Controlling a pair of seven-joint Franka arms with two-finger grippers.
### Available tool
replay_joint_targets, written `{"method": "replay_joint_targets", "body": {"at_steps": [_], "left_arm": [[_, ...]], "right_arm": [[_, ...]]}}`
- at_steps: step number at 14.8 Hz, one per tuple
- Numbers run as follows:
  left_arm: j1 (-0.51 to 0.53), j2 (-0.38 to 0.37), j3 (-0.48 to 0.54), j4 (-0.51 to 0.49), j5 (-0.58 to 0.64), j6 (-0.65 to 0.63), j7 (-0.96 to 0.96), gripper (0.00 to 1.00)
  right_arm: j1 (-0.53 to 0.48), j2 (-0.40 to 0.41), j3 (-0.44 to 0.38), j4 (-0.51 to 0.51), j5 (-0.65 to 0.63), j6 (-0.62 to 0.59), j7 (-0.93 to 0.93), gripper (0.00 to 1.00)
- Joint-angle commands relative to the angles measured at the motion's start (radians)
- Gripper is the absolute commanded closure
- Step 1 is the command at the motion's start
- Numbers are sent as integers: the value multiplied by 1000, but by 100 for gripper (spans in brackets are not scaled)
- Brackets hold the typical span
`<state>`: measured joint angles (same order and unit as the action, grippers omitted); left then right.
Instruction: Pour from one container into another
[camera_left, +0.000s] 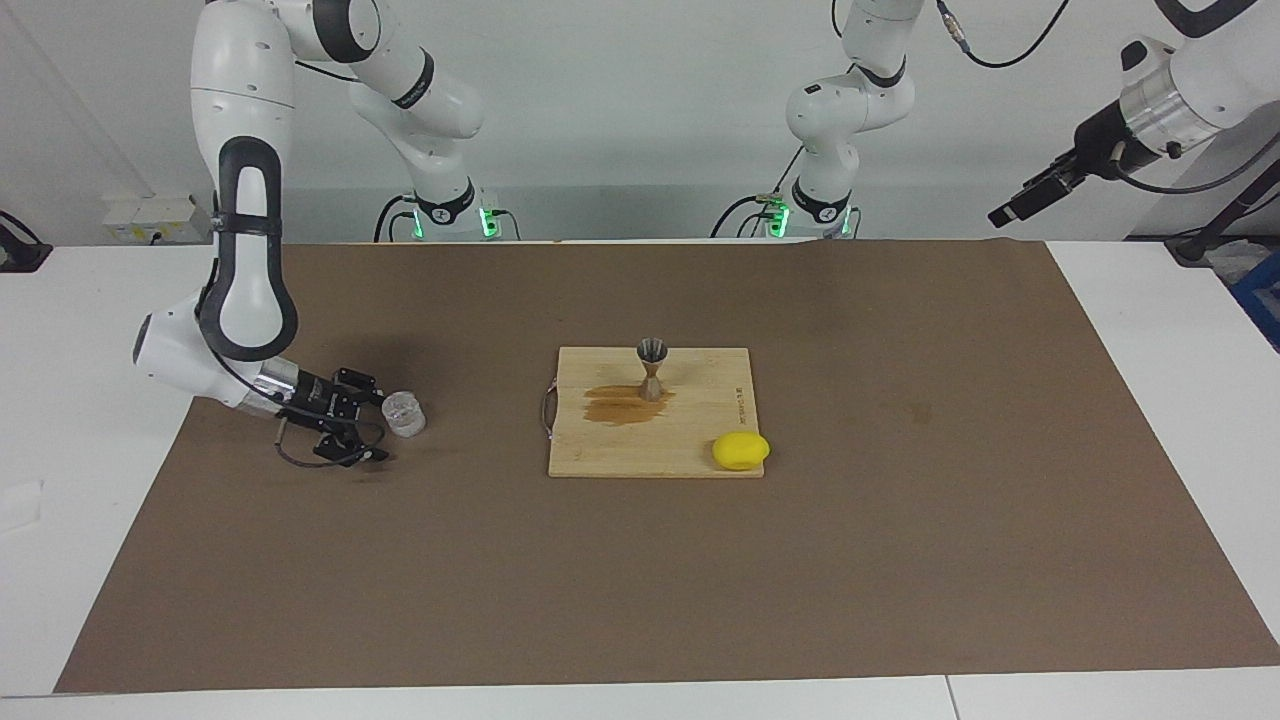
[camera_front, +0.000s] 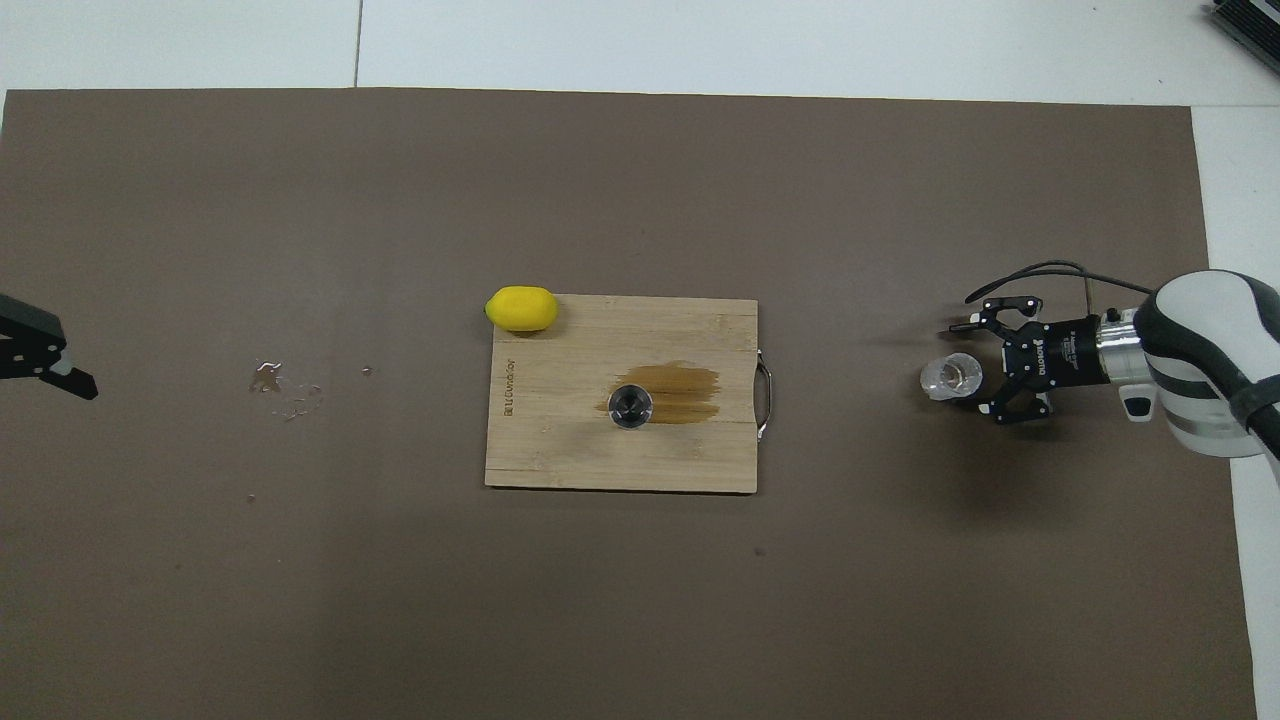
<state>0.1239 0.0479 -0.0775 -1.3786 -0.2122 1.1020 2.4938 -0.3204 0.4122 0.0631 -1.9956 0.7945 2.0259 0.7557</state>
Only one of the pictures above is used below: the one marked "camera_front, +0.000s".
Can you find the spilled water drops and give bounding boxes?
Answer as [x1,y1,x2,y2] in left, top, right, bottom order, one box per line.
[248,360,326,421]

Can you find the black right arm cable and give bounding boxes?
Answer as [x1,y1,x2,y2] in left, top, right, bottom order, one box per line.
[965,261,1156,321]

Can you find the yellow lemon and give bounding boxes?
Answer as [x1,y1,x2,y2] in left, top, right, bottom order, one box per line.
[485,285,559,333]

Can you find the wooden cutting board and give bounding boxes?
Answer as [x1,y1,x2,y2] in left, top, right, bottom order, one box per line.
[485,295,774,495]

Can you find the steel jigger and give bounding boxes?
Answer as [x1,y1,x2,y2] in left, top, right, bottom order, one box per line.
[609,383,654,431]

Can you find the brown table mat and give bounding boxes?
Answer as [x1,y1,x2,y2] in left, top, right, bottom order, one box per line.
[0,88,1259,720]

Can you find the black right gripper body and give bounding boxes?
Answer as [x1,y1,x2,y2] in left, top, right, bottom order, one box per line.
[1004,314,1112,392]

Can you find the black ribbed box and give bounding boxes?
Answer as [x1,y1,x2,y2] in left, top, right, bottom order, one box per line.
[1205,0,1280,49]

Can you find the clear glass cup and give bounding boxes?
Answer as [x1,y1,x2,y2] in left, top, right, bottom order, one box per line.
[920,352,986,403]

